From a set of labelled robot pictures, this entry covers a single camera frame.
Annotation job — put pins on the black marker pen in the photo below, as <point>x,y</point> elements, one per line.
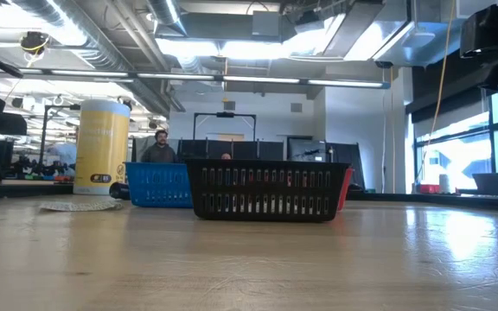
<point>118,191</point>

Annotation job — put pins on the white bandage strip pack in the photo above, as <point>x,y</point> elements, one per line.
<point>80,206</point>

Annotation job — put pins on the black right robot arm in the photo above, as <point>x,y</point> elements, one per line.
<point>491,26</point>

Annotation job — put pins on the black partition panel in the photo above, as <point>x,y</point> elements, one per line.
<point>249,150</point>

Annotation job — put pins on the person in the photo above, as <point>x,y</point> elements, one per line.
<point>226,156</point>
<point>159,153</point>
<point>64,154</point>

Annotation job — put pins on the dark background monitor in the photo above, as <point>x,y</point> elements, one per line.
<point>305,147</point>

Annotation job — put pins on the black plastic basket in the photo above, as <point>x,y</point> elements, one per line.
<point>266,217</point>

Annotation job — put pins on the blue plastic basket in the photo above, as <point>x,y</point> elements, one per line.
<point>154,185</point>

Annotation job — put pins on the red plastic basket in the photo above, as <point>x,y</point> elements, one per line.
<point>345,190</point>

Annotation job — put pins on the long ceiling light bar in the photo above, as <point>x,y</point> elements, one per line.
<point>344,83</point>

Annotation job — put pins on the yellow white wipes canister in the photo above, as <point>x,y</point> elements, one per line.
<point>102,147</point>

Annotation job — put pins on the small red box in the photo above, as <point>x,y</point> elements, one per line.
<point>429,188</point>

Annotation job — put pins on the white paper roll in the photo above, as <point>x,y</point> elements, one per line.
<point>444,183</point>

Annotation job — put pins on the large metal air duct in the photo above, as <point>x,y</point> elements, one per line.
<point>361,30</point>

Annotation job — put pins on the silver round ventilation duct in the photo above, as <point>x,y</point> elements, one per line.
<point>102,52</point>

